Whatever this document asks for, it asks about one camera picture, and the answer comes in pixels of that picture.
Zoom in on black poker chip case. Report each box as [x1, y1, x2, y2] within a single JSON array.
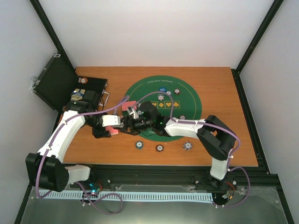
[[31, 52, 108, 112]]

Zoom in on red playing card deck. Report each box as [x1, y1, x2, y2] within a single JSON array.
[[105, 126, 119, 135]]

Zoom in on round green poker mat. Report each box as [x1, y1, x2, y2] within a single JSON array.
[[121, 75, 203, 142]]

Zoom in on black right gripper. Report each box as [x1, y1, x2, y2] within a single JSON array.
[[114, 116, 153, 136]]

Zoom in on brown 100 chip stack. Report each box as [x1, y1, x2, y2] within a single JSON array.
[[156, 144, 164, 152]]

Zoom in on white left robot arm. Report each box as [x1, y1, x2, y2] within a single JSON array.
[[25, 91, 121, 192]]

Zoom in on black aluminium frame rail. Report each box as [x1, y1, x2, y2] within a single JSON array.
[[81, 165, 282, 192]]

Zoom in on single red playing card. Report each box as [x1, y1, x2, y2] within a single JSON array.
[[121, 101, 137, 112]]

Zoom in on purple white chip stack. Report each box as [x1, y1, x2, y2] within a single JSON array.
[[183, 142, 192, 151]]

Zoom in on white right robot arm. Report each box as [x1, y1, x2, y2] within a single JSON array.
[[120, 101, 238, 182]]

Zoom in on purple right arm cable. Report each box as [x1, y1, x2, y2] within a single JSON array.
[[135, 91, 251, 209]]

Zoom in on blue 50 chip stack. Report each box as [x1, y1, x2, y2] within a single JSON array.
[[135, 141, 143, 150]]

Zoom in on silver case handle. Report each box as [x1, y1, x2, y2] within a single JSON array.
[[100, 91, 109, 106]]

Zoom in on light blue cable duct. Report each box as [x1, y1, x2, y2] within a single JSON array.
[[45, 190, 213, 203]]

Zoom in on blue chips in case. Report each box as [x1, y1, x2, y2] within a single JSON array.
[[71, 88, 85, 101]]

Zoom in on blue small blind button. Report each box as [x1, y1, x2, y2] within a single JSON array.
[[159, 87, 166, 92]]

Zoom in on brown chips in case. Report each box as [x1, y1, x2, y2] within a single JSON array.
[[78, 77, 88, 84]]

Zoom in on white blue 10 chip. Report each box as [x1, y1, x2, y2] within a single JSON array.
[[157, 94, 164, 101]]

